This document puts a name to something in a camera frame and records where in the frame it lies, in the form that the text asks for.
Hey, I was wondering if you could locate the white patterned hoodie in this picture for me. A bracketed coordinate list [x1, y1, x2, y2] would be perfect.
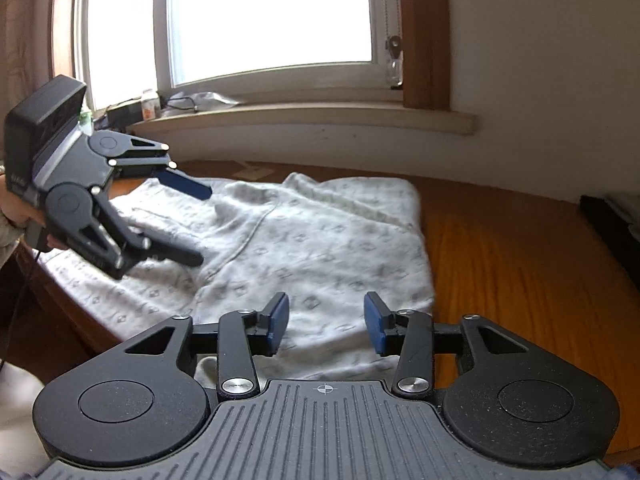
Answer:
[37, 172, 436, 384]

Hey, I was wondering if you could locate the beige curtain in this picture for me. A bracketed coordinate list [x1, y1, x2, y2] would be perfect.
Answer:
[0, 0, 57, 172]

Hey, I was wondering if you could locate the grey printed t-shirt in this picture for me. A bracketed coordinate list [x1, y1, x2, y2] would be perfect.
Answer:
[605, 195, 640, 242]

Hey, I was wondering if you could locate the person's left forearm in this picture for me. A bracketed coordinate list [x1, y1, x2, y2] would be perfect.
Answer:
[0, 210, 24, 262]

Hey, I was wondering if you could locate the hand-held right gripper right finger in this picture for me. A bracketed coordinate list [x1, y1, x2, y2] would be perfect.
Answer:
[364, 291, 531, 396]

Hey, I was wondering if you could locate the beige window sill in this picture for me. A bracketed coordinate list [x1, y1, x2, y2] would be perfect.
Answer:
[155, 102, 477, 137]

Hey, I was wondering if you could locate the black folded garment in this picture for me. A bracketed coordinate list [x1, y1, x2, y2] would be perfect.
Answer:
[580, 195, 640, 292]

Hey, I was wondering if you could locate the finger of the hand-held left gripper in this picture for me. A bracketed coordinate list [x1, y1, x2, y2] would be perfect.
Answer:
[70, 187, 205, 281]
[111, 132, 213, 201]

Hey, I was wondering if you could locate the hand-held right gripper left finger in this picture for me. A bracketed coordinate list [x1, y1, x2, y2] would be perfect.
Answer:
[127, 292, 291, 396]

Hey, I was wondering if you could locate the black device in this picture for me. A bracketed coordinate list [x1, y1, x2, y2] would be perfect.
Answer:
[107, 102, 146, 127]

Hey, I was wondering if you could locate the wooden window frame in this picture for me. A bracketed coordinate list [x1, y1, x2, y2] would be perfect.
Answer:
[50, 0, 454, 112]

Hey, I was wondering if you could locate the black cable with plug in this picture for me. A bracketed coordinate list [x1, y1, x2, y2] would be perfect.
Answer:
[164, 94, 202, 114]

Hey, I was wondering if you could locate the clear plastic bag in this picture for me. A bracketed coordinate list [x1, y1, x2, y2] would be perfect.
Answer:
[167, 91, 242, 112]

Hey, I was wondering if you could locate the white window frame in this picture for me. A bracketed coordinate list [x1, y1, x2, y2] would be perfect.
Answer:
[75, 0, 407, 112]

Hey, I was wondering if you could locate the glass jar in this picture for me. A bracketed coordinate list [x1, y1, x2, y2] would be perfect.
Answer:
[141, 89, 161, 122]

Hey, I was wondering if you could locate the person's left hand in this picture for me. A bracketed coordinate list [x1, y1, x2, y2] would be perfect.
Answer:
[0, 187, 46, 231]

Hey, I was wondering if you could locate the white socket plate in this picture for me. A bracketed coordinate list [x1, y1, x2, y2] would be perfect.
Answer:
[235, 160, 276, 182]

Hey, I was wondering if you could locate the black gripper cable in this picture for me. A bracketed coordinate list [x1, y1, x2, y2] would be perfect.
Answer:
[0, 249, 42, 362]

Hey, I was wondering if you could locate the window handle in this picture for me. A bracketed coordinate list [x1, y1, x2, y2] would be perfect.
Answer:
[385, 35, 405, 89]

